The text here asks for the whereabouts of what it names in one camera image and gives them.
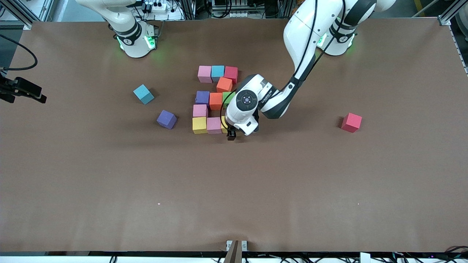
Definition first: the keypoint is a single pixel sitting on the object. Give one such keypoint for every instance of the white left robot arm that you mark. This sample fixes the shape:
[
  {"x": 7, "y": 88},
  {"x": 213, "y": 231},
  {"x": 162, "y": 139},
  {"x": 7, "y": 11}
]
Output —
[{"x": 307, "y": 33}]

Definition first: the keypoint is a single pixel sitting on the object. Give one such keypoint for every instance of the aluminium frame rail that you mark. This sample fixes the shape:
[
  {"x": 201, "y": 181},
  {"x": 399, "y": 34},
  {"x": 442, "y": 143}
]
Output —
[
  {"x": 453, "y": 11},
  {"x": 14, "y": 22}
]

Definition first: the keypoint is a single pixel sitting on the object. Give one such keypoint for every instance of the purple foam cube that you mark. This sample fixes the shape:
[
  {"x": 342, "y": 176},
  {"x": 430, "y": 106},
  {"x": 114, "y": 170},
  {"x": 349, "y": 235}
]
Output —
[
  {"x": 166, "y": 119},
  {"x": 203, "y": 98}
]

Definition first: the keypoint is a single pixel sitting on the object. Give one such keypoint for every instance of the cyan foam cube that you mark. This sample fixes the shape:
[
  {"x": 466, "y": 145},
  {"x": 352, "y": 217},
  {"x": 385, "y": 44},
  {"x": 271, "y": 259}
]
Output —
[
  {"x": 143, "y": 94},
  {"x": 218, "y": 73}
]

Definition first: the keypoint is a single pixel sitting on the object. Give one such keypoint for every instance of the white socket strip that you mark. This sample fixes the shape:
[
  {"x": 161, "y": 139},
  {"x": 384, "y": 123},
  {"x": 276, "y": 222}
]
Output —
[{"x": 234, "y": 14}]

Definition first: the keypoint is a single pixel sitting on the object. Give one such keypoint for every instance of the yellow foam cube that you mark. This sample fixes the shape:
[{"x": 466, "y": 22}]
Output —
[
  {"x": 223, "y": 126},
  {"x": 199, "y": 125}
]

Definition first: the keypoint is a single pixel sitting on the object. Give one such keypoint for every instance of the pink foam cube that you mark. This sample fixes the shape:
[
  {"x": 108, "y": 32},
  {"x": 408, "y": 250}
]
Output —
[
  {"x": 204, "y": 74},
  {"x": 214, "y": 125},
  {"x": 200, "y": 110}
]

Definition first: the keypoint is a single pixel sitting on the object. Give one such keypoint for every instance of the small metal bracket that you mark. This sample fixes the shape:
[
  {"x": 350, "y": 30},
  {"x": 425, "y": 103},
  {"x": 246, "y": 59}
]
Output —
[{"x": 237, "y": 252}]

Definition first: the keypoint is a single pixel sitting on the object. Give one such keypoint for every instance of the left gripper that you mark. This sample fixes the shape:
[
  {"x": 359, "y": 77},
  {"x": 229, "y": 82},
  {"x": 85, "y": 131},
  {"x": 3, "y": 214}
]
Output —
[{"x": 231, "y": 134}]

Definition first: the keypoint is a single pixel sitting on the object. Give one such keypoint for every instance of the white power strip with plugs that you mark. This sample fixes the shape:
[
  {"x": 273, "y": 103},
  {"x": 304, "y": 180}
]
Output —
[{"x": 161, "y": 8}]

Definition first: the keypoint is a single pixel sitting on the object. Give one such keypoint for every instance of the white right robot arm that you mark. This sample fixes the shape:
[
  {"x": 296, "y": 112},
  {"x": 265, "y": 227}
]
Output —
[{"x": 128, "y": 29}]

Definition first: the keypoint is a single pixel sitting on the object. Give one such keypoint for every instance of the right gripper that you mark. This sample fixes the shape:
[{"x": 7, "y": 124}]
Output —
[{"x": 10, "y": 88}]

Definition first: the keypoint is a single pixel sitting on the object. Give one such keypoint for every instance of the orange foam cube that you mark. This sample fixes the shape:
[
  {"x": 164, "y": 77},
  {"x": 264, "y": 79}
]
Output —
[
  {"x": 216, "y": 101},
  {"x": 224, "y": 84}
]

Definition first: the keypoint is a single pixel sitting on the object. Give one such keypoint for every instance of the red foam cube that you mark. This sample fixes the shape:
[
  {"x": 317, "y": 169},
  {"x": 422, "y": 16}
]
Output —
[
  {"x": 351, "y": 122},
  {"x": 231, "y": 74}
]

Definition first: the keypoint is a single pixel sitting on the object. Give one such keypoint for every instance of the green foam cube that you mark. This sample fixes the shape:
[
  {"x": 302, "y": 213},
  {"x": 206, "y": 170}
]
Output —
[{"x": 227, "y": 98}]

